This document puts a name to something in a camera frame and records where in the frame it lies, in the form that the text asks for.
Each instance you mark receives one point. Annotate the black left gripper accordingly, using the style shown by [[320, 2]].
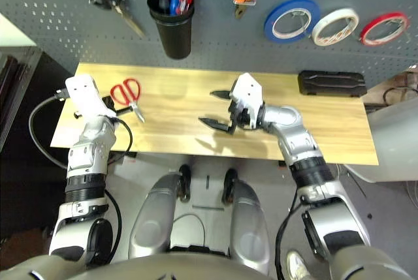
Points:
[[111, 112]]

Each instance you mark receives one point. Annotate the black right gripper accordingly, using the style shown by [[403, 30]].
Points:
[[243, 118]]

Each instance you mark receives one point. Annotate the white tape roll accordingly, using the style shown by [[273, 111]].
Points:
[[316, 33]]

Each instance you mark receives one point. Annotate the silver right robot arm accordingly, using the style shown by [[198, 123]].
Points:
[[294, 136]]

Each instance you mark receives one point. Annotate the grey metal pegboard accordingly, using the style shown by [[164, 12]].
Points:
[[222, 41]]

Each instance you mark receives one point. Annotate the black table foot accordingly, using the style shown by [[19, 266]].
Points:
[[127, 155]]

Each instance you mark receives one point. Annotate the dark floor tape strip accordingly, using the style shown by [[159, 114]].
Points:
[[207, 182], [209, 208]]

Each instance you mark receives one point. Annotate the black plastic cup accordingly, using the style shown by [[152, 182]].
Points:
[[174, 41], [153, 4]]

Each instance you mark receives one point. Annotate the blue tape roll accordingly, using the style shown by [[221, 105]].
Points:
[[269, 25]]

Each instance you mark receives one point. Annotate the black equipment case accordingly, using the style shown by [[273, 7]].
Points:
[[16, 81]]

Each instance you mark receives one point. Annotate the black plastic tool case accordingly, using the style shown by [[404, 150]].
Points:
[[333, 84]]

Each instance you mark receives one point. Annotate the silver right robot leg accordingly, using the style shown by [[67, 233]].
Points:
[[248, 227]]

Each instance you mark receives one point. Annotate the silver robot leg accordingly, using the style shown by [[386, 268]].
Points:
[[248, 227], [150, 224]]

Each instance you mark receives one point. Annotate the silver left robot leg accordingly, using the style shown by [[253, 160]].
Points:
[[150, 224]]

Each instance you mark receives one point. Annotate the red tape roll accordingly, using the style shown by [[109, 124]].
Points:
[[363, 38]]

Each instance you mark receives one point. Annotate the grey robot torso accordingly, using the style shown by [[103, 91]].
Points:
[[163, 267]]

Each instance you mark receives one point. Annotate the white bystander shoe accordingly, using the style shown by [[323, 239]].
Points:
[[297, 267]]

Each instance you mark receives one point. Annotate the brown background furniture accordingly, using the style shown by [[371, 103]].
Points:
[[401, 81]]

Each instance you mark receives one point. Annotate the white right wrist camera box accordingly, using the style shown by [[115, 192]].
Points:
[[246, 92]]

